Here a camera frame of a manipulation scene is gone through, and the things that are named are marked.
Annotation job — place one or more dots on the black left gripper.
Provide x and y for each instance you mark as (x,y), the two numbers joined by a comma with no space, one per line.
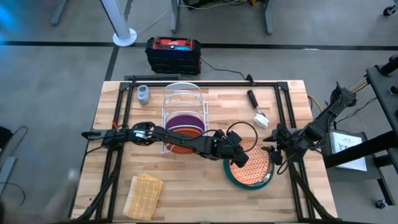
(225,146)

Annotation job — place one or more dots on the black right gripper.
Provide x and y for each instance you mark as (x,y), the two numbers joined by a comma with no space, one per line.
(284,138)

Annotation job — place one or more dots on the patterned plate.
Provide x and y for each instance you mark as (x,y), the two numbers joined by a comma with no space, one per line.
(255,165)

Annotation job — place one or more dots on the green plate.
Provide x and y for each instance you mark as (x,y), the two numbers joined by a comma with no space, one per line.
(231,182)

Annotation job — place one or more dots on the plain orange plate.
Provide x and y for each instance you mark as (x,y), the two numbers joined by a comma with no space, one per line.
(180,150)

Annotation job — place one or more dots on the purple plate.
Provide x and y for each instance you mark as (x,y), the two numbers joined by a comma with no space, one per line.
(185,119)

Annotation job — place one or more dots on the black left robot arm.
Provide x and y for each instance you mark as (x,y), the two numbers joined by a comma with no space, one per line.
(180,141)

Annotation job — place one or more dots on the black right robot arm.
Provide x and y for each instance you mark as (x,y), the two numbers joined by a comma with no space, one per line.
(320,124)

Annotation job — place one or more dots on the white paper booklet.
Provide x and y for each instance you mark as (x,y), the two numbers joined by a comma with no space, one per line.
(345,146)

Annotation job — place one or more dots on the grey box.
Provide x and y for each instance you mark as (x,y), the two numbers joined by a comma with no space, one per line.
(351,176)

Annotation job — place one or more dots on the small grey cup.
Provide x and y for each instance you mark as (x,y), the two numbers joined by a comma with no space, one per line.
(143,95)

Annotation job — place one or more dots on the yellow checked cloth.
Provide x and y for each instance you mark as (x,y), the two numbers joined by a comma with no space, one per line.
(143,197)

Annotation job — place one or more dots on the black bar behind table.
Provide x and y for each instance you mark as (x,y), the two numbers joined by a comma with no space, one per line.
(155,77)

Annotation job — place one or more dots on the red and black power station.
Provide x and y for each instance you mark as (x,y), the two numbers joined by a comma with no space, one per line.
(172,62)

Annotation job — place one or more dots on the grey desk leg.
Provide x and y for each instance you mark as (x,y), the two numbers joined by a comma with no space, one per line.
(59,12)
(175,18)
(129,9)
(269,18)

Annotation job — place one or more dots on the black equipment cart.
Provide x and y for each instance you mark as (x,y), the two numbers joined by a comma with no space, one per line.
(382,90)

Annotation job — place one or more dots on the black caster wheel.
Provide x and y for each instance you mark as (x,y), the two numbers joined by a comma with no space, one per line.
(389,11)
(381,204)

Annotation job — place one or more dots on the white tower fan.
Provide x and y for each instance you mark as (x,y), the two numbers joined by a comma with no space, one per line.
(124,39)

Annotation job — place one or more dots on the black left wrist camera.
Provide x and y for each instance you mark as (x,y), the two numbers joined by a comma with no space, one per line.
(240,161)

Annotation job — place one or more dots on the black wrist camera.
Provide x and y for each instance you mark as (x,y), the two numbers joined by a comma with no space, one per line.
(275,158)
(240,161)

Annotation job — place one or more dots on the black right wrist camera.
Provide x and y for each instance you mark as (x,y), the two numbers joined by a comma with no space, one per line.
(275,158)

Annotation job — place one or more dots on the black aluminium table frame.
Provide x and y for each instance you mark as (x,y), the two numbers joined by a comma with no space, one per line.
(124,86)

